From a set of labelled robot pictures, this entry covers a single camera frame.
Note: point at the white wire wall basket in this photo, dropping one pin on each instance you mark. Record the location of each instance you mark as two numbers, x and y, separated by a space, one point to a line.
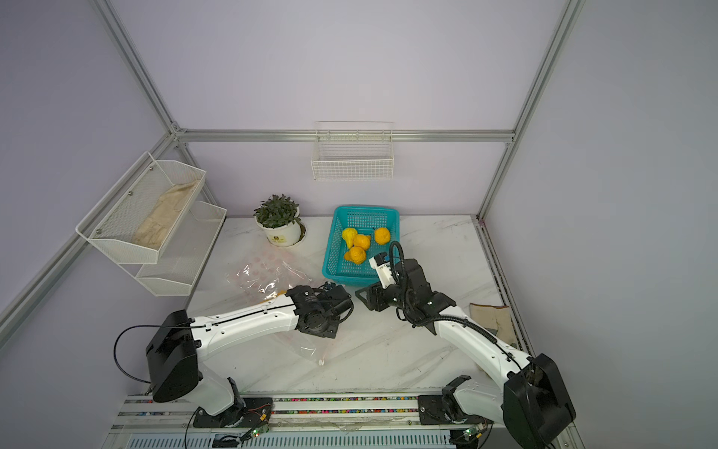
353 151

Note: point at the beige work glove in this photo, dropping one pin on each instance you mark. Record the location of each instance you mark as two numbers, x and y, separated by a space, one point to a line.
497 320

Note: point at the bright yellow pear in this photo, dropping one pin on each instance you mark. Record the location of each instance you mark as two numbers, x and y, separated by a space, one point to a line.
348 235

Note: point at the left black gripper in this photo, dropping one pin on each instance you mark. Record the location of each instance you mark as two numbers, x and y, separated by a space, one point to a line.
330 332

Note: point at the yellow pear bag top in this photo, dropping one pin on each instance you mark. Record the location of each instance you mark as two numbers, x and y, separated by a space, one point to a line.
356 255

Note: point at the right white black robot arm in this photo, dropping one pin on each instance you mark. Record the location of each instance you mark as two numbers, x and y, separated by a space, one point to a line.
532 403

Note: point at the clear zip-top bag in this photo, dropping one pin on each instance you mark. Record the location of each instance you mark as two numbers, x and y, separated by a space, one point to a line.
268 273
311 348

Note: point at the orange yellow pear bag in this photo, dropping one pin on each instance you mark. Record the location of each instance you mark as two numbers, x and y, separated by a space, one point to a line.
382 236

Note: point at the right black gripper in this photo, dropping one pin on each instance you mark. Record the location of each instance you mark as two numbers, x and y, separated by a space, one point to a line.
378 295

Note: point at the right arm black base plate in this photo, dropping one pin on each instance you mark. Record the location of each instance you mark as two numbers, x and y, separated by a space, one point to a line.
444 408

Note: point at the white mesh shelf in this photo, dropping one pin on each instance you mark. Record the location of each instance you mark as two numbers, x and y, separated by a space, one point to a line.
118 226
180 265

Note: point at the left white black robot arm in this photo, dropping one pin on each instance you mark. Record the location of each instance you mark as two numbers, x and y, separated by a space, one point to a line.
182 344

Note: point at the white mesh lower shelf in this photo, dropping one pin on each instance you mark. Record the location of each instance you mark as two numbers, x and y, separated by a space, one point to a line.
180 265

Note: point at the teal plastic basket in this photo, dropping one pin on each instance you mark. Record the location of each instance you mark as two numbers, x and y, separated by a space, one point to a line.
365 220

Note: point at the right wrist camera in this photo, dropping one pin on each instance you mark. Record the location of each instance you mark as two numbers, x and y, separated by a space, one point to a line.
381 263

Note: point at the white mesh upper shelf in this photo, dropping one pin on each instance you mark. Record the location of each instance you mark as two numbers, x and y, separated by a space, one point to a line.
118 226

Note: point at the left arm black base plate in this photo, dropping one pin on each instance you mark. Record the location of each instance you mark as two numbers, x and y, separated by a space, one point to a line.
233 412

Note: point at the beige cloth in shelf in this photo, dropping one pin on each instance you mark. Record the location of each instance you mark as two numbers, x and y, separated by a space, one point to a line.
156 227

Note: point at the potted green plant white pot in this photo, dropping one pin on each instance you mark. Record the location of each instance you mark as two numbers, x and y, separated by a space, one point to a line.
279 218

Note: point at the aluminium rail with coloured beads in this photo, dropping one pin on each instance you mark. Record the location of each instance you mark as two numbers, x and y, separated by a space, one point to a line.
344 412

